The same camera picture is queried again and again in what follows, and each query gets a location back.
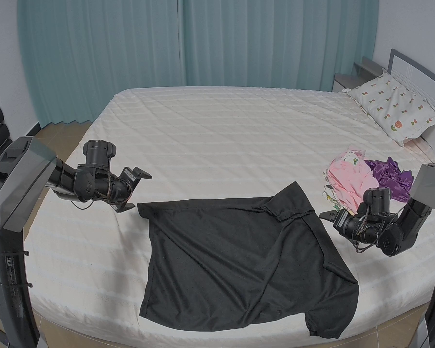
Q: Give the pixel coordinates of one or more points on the pink garment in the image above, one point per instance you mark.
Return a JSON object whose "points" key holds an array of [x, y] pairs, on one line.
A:
{"points": [[348, 183]]}

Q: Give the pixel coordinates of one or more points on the purple garment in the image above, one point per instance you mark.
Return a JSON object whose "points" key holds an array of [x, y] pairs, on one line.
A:
{"points": [[388, 176]]}

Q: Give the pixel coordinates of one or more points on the bed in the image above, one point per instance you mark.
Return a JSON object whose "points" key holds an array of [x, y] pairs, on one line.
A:
{"points": [[221, 140]]}

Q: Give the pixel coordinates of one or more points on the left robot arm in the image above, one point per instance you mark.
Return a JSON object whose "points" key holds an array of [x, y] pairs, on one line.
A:
{"points": [[21, 179]]}

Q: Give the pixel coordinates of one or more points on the grey bedside table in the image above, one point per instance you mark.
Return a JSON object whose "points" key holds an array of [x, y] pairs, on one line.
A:
{"points": [[342, 80]]}

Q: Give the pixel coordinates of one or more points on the black T-shirt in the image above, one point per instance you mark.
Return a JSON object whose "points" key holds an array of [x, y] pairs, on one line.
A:
{"points": [[221, 248]]}

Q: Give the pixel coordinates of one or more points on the blue-green curtain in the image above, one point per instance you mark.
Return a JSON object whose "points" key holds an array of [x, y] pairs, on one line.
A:
{"points": [[94, 49], [275, 31]]}

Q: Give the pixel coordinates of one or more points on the white printed garment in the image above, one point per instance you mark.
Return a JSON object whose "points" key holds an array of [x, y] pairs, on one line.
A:
{"points": [[330, 194]]}

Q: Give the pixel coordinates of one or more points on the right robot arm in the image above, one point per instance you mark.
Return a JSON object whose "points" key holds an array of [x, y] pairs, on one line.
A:
{"points": [[406, 223]]}

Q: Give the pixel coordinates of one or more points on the white printed pillow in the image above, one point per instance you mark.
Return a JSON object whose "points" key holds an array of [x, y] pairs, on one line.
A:
{"points": [[391, 103]]}

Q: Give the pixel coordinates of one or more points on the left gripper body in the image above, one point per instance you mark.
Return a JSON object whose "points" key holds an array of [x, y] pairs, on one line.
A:
{"points": [[125, 190]]}

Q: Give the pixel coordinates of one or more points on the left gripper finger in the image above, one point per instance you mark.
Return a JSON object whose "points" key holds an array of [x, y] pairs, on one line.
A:
{"points": [[143, 174], [123, 207]]}

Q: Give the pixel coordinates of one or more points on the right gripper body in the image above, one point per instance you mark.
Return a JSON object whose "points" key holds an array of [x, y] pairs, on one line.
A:
{"points": [[344, 223]]}

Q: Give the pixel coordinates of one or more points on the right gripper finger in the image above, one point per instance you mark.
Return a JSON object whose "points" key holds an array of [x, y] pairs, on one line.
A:
{"points": [[329, 215]]}

